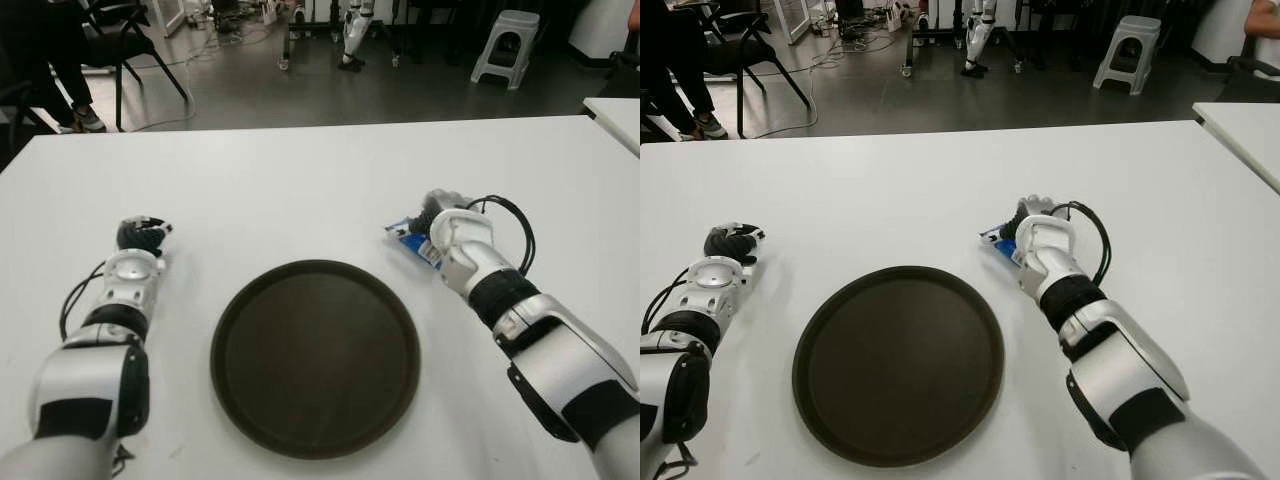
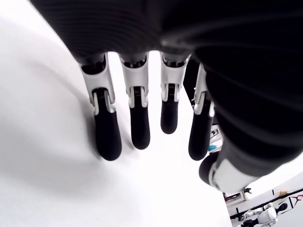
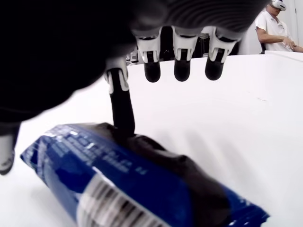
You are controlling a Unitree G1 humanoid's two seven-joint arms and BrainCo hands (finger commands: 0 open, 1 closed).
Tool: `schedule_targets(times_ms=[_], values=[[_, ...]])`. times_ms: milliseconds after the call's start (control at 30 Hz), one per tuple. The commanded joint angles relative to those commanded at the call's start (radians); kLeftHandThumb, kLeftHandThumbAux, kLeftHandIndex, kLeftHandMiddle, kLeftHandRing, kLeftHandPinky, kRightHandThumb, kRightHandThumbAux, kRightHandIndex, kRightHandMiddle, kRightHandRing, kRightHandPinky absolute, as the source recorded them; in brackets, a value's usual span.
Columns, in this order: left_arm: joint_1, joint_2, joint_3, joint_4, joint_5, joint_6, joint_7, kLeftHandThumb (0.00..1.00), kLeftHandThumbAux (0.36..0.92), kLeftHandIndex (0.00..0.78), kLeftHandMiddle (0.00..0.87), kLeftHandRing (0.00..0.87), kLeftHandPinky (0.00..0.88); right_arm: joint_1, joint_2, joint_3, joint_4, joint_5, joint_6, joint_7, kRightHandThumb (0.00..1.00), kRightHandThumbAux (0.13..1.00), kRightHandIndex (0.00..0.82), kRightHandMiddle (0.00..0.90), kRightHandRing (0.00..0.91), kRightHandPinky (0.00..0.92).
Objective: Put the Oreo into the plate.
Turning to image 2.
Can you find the small teal object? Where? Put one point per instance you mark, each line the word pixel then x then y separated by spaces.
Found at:
pixel 213 147

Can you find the white humanoid robot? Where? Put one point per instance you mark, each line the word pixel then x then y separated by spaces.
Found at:
pixel 266 214

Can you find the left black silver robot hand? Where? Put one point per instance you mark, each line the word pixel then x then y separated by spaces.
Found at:
pixel 213 59

